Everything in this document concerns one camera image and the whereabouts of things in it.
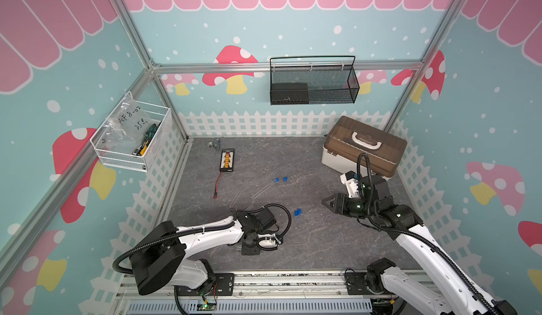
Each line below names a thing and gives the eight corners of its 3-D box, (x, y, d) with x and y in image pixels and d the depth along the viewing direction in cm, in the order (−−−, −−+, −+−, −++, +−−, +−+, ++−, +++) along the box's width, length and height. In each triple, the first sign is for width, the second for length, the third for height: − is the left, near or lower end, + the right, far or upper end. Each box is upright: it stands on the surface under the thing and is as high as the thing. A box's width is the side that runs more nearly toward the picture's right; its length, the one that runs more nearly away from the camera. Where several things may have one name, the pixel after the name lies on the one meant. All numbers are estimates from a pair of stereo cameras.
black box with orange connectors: (218, 171, 108) (217, 168, 107) (222, 151, 117) (222, 148, 116) (232, 171, 108) (232, 168, 107) (236, 151, 117) (235, 148, 116)
